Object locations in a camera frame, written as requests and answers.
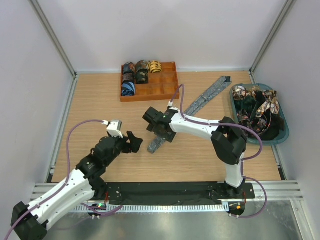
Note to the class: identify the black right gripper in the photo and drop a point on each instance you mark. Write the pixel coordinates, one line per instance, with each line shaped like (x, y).
(168, 136)

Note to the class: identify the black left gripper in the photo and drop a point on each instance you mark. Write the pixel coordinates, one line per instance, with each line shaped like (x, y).
(133, 146)

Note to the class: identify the grey floral tie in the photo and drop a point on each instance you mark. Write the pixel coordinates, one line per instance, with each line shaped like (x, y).
(215, 89)

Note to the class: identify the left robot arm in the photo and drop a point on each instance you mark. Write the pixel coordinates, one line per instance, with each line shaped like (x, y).
(32, 221)

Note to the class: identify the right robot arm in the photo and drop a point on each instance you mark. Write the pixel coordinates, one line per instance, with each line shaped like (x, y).
(228, 140)

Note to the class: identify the orange compartment tray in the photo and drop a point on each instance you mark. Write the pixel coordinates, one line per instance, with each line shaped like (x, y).
(160, 86)

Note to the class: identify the blue striped rolled tie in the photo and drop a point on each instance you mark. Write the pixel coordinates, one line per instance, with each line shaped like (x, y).
(128, 89)

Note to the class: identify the dark camouflage rolled tie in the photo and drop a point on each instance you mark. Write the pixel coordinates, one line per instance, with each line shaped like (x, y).
(142, 77)

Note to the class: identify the dark brown rolled tie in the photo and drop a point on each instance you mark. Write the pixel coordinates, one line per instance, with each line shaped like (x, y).
(128, 77)

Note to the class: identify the yellow black rolled tie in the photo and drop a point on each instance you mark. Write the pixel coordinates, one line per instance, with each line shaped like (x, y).
(155, 66)

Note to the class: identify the brown blue rolled tie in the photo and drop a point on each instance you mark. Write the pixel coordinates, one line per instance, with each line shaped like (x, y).
(142, 65)

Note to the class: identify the navy orange rolled tie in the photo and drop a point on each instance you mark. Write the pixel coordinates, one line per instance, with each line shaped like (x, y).
(129, 67)

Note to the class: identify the dark green tie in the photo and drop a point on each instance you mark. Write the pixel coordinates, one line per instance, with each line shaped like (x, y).
(248, 104)

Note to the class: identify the dark navy floral tie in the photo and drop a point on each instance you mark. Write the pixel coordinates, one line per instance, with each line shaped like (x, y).
(260, 125)

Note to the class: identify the brown blue floral tie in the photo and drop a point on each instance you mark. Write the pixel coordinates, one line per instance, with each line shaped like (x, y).
(267, 100)

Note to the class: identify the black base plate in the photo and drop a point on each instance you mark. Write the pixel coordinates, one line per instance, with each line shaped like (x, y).
(175, 193)

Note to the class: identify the white slotted cable duct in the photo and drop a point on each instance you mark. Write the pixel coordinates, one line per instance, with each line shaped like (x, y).
(224, 207)

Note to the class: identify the aluminium frame rail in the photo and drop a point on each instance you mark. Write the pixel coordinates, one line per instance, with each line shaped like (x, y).
(284, 190)

